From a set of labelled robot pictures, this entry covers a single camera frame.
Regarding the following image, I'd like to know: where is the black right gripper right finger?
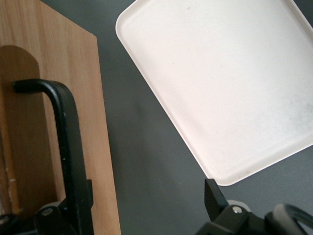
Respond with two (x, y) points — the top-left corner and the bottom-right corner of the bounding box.
(195, 178), (267, 235)

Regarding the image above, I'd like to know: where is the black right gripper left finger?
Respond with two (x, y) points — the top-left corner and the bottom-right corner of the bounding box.
(0, 180), (94, 235)

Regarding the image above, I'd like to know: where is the black metal drawer handle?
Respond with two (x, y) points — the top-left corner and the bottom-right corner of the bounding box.
(12, 79), (95, 235)

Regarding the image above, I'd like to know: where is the cream plastic tray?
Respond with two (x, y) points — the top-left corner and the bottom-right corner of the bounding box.
(114, 0), (313, 187)

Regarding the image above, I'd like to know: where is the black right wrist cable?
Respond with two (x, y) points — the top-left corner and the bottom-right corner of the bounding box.
(265, 203), (313, 235)

